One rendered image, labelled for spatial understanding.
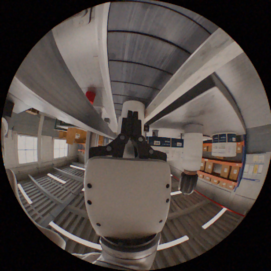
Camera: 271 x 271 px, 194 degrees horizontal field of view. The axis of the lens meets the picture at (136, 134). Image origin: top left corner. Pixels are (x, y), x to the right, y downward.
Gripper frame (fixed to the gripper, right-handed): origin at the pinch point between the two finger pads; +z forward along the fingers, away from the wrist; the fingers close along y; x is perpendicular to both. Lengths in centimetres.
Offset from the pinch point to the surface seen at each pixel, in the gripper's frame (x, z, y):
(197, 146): -8.1, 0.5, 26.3
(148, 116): -1.0, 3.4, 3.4
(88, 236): -183, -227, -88
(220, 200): -160, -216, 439
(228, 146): -4, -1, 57
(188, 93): 4.8, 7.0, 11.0
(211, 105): 6.1, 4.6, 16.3
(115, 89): 2.1, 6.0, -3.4
